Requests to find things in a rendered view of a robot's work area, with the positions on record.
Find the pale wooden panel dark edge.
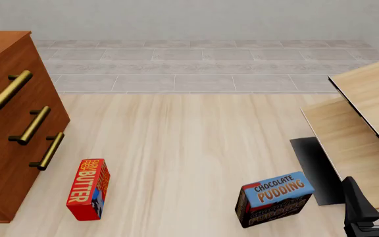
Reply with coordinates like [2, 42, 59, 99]
[327, 55, 379, 163]

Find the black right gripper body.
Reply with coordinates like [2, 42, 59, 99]
[343, 221, 379, 237]

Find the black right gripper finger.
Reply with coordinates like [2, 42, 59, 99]
[341, 176, 379, 224]

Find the chocolate pudding box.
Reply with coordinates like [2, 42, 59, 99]
[234, 171, 315, 229]

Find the pale wooden panel white edge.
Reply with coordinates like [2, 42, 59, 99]
[299, 95, 379, 210]

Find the brass drawer handle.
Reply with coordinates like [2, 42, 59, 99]
[7, 105, 51, 146]
[0, 69, 34, 111]
[28, 132, 65, 172]

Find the red butter box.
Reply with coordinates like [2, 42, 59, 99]
[66, 158, 111, 222]

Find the red-brown wooden drawer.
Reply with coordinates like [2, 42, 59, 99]
[0, 91, 70, 223]
[0, 62, 57, 198]
[0, 33, 45, 130]

